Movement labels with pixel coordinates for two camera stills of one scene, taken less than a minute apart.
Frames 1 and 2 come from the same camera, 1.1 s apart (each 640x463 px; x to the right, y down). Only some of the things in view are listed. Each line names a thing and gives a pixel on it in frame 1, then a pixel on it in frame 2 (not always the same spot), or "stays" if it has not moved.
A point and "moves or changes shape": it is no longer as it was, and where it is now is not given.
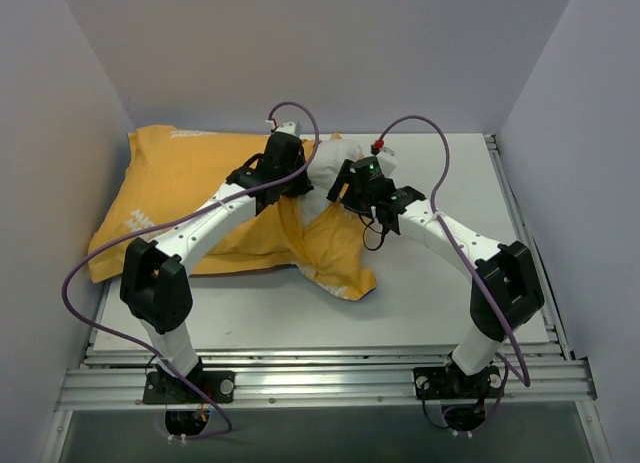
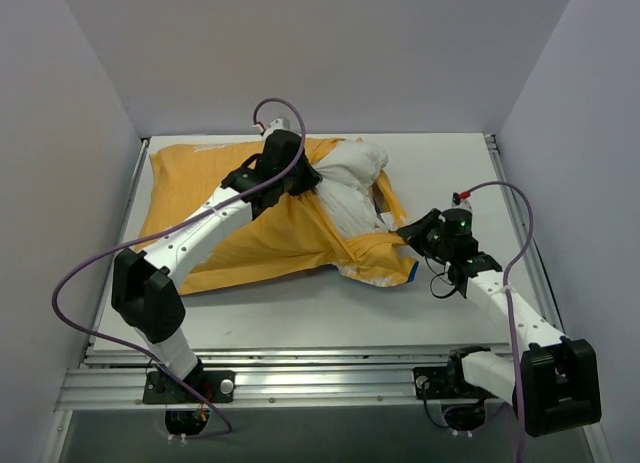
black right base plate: [449, 382] stays
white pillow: [332, 152] moves or changes shape
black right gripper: [341, 181] to [420, 231]
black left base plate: [169, 388] stays
